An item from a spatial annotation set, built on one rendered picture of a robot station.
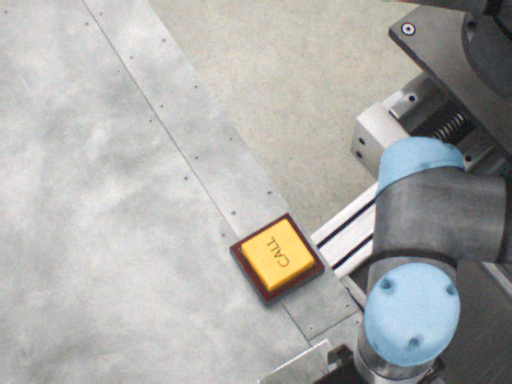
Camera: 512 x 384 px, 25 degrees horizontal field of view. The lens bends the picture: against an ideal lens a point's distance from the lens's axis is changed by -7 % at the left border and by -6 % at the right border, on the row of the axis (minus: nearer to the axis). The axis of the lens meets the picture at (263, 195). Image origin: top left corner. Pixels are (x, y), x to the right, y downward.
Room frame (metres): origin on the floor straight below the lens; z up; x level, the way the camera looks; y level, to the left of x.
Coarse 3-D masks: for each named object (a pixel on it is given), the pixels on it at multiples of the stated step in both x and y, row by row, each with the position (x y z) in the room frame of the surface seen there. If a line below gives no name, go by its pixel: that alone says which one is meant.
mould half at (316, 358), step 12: (312, 348) 0.32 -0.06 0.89; (324, 348) 0.32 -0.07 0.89; (300, 360) 0.30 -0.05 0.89; (312, 360) 0.30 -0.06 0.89; (324, 360) 0.31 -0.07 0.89; (276, 372) 0.29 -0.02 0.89; (288, 372) 0.29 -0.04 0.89; (300, 372) 0.29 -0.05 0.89; (312, 372) 0.29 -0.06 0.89; (324, 372) 0.29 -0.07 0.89
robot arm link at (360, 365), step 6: (354, 342) 0.27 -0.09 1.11; (354, 348) 0.26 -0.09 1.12; (354, 354) 0.26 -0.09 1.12; (360, 360) 0.25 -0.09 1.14; (360, 366) 0.24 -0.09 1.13; (366, 366) 0.24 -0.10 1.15; (360, 372) 0.24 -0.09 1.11; (366, 372) 0.24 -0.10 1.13; (372, 372) 0.23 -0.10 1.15; (426, 372) 0.24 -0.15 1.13; (366, 378) 0.23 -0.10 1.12; (372, 378) 0.23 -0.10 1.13; (378, 378) 0.23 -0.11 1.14; (384, 378) 0.23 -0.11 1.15; (414, 378) 0.23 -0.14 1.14; (420, 378) 0.23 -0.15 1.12
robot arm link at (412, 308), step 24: (384, 264) 0.31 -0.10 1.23; (408, 264) 0.30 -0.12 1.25; (432, 264) 0.30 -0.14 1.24; (384, 288) 0.28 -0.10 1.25; (408, 288) 0.28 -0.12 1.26; (432, 288) 0.28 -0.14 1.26; (384, 312) 0.26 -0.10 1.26; (408, 312) 0.26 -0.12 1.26; (432, 312) 0.26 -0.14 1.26; (456, 312) 0.26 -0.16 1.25; (360, 336) 0.26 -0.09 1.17; (384, 336) 0.24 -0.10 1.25; (408, 336) 0.24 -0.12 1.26; (432, 336) 0.24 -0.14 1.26; (384, 360) 0.23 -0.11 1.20; (408, 360) 0.23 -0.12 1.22; (432, 360) 0.24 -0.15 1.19
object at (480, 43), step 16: (480, 16) 0.63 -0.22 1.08; (464, 32) 0.62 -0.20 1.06; (480, 32) 0.61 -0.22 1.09; (496, 32) 0.60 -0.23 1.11; (464, 48) 0.61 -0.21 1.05; (480, 48) 0.59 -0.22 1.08; (496, 48) 0.59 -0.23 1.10; (480, 64) 0.58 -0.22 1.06; (496, 64) 0.58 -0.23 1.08; (496, 80) 0.57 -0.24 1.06
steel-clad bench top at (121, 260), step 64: (64, 0) 0.79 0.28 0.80; (128, 0) 0.79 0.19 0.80; (0, 64) 0.69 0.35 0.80; (64, 64) 0.69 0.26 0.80; (128, 64) 0.69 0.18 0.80; (0, 128) 0.60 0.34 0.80; (64, 128) 0.60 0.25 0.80; (128, 128) 0.60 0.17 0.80; (192, 128) 0.61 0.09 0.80; (0, 192) 0.51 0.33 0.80; (64, 192) 0.52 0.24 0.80; (128, 192) 0.52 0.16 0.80; (192, 192) 0.52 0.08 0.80; (256, 192) 0.53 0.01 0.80; (0, 256) 0.43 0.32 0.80; (64, 256) 0.43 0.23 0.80; (128, 256) 0.44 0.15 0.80; (192, 256) 0.45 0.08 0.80; (320, 256) 0.45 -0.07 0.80; (0, 320) 0.35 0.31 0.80; (64, 320) 0.35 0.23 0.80; (128, 320) 0.36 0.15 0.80; (192, 320) 0.37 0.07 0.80; (256, 320) 0.37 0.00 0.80; (320, 320) 0.38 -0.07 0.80
